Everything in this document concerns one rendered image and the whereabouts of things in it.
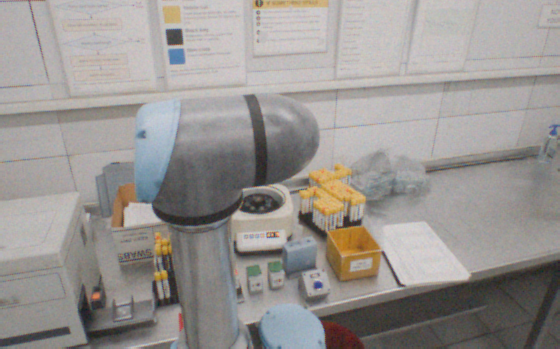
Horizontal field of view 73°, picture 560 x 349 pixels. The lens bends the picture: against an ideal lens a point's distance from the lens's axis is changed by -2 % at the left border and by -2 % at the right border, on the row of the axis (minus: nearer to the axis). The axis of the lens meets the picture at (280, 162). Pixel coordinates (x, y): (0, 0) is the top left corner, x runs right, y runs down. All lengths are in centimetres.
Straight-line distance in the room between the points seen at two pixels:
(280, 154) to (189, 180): 10
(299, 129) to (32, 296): 80
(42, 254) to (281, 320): 55
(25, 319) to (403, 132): 153
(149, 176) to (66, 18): 105
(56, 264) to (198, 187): 62
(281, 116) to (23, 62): 117
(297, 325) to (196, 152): 41
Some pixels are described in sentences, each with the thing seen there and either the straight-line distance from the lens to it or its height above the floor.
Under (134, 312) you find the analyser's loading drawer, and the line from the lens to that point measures 115.
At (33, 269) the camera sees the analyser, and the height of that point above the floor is 113.
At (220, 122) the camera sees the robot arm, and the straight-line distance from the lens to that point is 43.
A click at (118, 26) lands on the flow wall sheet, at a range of 141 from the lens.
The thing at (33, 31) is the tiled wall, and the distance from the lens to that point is 148.
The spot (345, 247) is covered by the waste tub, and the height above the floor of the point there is 90.
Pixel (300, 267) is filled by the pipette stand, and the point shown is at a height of 90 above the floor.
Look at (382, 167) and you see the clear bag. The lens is 166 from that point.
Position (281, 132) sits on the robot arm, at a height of 156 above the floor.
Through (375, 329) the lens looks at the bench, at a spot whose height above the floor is 27.
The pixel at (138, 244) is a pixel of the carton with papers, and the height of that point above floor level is 95.
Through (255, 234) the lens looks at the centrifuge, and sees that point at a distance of 133.
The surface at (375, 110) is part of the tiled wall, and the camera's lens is 172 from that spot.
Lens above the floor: 171
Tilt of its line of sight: 26 degrees down
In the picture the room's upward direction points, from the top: straight up
